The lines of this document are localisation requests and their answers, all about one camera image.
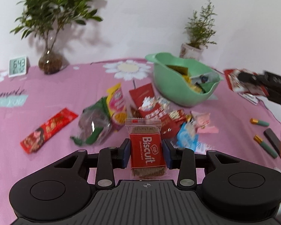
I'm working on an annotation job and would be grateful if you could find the green clear pastry packet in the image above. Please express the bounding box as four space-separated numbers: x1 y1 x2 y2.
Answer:
70 96 113 146

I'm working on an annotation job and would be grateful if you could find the yellow snack packet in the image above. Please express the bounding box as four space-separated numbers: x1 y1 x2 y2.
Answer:
184 75 203 93

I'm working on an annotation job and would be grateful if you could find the white digital clock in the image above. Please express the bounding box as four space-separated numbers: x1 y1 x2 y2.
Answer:
9 55 28 78

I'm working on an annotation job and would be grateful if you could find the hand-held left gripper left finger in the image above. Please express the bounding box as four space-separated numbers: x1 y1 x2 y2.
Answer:
50 139 132 190

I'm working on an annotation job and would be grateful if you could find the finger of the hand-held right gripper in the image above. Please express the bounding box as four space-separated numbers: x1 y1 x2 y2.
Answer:
238 72 266 86

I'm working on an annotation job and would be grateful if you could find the leafy plant in glass vase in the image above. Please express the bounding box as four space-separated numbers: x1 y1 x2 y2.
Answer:
10 0 104 75

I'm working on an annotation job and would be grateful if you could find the pink floral tablecloth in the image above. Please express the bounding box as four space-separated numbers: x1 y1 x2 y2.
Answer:
0 57 281 223

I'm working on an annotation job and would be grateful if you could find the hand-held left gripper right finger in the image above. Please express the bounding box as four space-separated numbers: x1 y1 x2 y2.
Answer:
163 139 246 190

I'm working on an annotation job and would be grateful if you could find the dark gold-edged snack packet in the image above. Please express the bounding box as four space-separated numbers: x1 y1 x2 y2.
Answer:
166 65 189 76

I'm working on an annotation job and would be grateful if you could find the pink snack packet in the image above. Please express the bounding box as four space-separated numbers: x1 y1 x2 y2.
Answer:
190 111 220 134

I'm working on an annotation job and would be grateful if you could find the white long sachet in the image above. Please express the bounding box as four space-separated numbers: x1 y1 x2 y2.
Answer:
191 73 217 85

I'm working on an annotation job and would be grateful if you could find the teal tube gold cap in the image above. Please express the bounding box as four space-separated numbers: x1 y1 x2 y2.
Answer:
250 118 270 127
253 134 278 159

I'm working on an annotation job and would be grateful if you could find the large red white patterned packet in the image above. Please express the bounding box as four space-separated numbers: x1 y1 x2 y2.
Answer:
224 68 269 97

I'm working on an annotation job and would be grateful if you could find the black rectangular bar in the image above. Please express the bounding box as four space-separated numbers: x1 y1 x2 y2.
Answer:
264 128 281 154

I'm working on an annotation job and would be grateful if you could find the mint green plastic bowl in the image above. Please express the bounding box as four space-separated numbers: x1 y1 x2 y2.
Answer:
145 52 224 107

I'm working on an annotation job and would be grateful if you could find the long red strip packet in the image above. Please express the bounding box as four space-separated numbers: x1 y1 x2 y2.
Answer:
20 107 78 154

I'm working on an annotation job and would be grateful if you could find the light blue snack packet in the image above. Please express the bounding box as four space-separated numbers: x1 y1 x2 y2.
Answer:
177 122 209 153

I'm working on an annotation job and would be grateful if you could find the dark red snack packet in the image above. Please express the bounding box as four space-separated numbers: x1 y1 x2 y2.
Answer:
128 83 160 120

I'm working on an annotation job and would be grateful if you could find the small plant in white pot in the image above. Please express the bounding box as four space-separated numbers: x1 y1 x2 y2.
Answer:
179 0 218 61

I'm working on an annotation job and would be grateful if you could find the yellow pink jelly pouch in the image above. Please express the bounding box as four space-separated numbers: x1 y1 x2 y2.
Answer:
106 83 128 132

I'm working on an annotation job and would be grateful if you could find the red white speckled packet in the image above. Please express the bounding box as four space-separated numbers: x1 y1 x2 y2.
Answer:
138 96 170 121

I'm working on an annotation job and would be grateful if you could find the red biscuit packet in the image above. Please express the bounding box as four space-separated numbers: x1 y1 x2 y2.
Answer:
124 118 167 179

